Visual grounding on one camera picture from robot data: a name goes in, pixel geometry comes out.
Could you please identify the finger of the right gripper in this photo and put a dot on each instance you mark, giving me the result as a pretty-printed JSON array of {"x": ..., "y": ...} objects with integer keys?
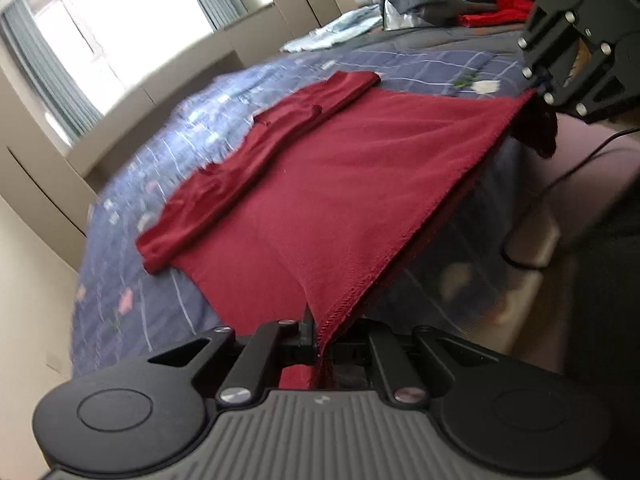
[{"x": 534, "y": 123}]

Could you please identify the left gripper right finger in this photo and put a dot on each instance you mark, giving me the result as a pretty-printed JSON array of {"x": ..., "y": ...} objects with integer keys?
[{"x": 397, "y": 367}]

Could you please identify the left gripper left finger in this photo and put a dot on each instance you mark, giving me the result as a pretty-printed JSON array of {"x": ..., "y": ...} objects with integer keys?
[{"x": 273, "y": 347}]

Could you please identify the red long-sleeve sweater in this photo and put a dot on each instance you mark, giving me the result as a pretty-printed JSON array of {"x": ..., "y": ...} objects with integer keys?
[{"x": 332, "y": 189}]

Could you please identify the dark grey blanket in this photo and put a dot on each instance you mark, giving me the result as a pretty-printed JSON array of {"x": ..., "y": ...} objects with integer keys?
[{"x": 501, "y": 39}]

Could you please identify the red garment on bed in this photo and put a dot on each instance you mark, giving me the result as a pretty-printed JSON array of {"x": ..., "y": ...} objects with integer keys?
[{"x": 506, "y": 12}]

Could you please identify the blue plaid floral quilt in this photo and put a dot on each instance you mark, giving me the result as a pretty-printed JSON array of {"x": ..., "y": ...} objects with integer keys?
[{"x": 123, "y": 311}]

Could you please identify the silver plastic bag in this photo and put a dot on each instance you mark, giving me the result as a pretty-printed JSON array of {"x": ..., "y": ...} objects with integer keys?
[{"x": 394, "y": 20}]

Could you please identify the light blue folded cloth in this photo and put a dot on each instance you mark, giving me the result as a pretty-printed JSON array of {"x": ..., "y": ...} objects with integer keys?
[{"x": 346, "y": 27}]

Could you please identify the grey wardrobe left of window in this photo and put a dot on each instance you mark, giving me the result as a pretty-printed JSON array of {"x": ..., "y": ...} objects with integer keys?
[{"x": 39, "y": 183}]

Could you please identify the left teal curtain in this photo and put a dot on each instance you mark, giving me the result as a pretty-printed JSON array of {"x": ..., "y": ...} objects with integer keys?
[{"x": 45, "y": 73}]

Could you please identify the white wall socket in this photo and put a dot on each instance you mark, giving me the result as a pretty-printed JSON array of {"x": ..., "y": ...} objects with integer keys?
[{"x": 55, "y": 363}]

